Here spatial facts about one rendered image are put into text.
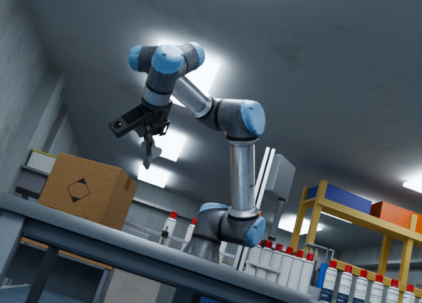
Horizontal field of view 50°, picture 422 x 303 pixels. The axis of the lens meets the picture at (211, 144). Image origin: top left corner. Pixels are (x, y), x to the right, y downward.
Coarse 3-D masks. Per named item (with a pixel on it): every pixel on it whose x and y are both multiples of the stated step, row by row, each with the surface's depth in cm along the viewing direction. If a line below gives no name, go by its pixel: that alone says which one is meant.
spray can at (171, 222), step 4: (172, 212) 228; (176, 212) 229; (172, 216) 228; (168, 220) 226; (172, 220) 226; (168, 224) 225; (172, 224) 226; (164, 228) 226; (168, 228) 225; (172, 228) 226; (168, 232) 224; (172, 232) 226; (160, 240) 224; (168, 240) 224; (164, 244) 222; (168, 244) 224
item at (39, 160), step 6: (36, 150) 556; (36, 156) 555; (42, 156) 556; (48, 156) 558; (54, 156) 557; (30, 162) 552; (36, 162) 553; (42, 162) 554; (48, 162) 555; (54, 162) 556; (36, 168) 551; (42, 168) 552; (48, 168) 553
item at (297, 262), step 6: (300, 252) 221; (294, 258) 221; (300, 258) 220; (294, 264) 219; (300, 264) 219; (294, 270) 218; (300, 270) 218; (294, 276) 217; (288, 282) 217; (294, 282) 216; (294, 288) 215
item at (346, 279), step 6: (348, 270) 219; (342, 276) 219; (348, 276) 217; (342, 282) 217; (348, 282) 216; (342, 288) 216; (348, 288) 216; (342, 294) 215; (348, 294) 215; (336, 300) 217; (342, 300) 214
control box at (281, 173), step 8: (280, 160) 220; (272, 168) 220; (280, 168) 220; (288, 168) 226; (272, 176) 218; (280, 176) 220; (288, 176) 227; (272, 184) 216; (280, 184) 221; (288, 184) 227; (264, 192) 222; (272, 192) 217; (280, 192) 221; (288, 192) 227; (272, 200) 231
